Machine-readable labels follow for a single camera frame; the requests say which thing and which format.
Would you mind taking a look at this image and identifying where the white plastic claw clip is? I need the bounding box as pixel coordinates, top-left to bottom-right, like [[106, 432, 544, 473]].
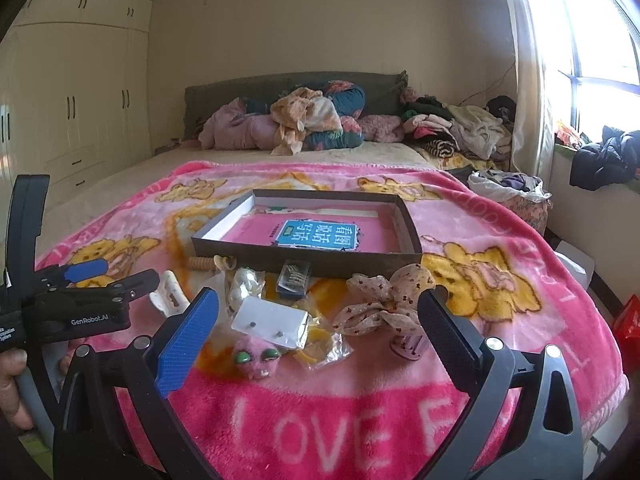
[[149, 270, 190, 318]]

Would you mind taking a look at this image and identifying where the white pearl hair accessory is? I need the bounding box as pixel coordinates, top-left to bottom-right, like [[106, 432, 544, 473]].
[[227, 266, 266, 313]]

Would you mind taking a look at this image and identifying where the clear box of rhinestone clips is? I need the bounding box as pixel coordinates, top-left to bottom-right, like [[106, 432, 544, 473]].
[[276, 260, 311, 300]]

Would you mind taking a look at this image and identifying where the yellow item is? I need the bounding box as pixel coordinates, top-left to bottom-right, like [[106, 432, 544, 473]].
[[293, 316, 354, 370]]

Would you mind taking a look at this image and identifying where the person's left hand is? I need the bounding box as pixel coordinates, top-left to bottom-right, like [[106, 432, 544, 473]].
[[0, 348, 38, 432]]

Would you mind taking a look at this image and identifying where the beige bed sheet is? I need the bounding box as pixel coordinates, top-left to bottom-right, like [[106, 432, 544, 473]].
[[37, 142, 435, 257]]

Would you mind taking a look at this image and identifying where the pink plush green-eyed toy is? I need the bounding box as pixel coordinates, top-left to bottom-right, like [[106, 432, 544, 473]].
[[233, 335, 282, 380]]

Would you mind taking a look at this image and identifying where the pink cartoon fleece blanket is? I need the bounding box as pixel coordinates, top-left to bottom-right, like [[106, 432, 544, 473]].
[[39, 164, 629, 479]]

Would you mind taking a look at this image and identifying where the red bag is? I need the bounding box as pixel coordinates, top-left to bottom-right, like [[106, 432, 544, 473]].
[[613, 295, 640, 367]]

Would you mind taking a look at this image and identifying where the floral basket of clothes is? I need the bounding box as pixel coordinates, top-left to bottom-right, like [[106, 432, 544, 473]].
[[468, 169, 552, 235]]

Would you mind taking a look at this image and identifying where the dark shallow cardboard box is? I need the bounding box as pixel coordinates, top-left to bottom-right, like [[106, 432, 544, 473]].
[[192, 188, 422, 278]]

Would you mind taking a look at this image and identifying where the cream built-in wardrobe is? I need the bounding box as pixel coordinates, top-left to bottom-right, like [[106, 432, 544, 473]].
[[1, 0, 153, 210]]

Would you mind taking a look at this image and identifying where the pile of assorted clothes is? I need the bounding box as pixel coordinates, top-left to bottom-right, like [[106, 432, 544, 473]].
[[398, 87, 516, 170]]

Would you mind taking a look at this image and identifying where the cream curtain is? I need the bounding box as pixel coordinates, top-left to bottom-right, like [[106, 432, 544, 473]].
[[506, 0, 554, 182]]

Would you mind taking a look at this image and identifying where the pink fluffy cushion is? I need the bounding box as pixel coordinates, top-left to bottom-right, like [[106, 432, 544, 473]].
[[358, 115, 405, 143]]

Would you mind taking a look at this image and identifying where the black jacket on windowsill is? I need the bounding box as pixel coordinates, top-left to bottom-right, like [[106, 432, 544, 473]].
[[570, 126, 639, 191]]

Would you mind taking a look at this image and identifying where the orange floral crumpled cloth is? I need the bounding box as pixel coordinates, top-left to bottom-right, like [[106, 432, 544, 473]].
[[270, 87, 343, 155]]

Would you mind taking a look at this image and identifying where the dark green headboard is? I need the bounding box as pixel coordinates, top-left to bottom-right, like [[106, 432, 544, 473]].
[[182, 69, 409, 140]]

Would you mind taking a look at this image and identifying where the dark blue floral quilt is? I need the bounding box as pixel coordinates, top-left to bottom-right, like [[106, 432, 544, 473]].
[[255, 80, 366, 151]]

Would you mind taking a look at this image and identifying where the window with dark frame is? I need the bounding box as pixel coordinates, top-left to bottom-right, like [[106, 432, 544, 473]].
[[559, 0, 639, 142]]

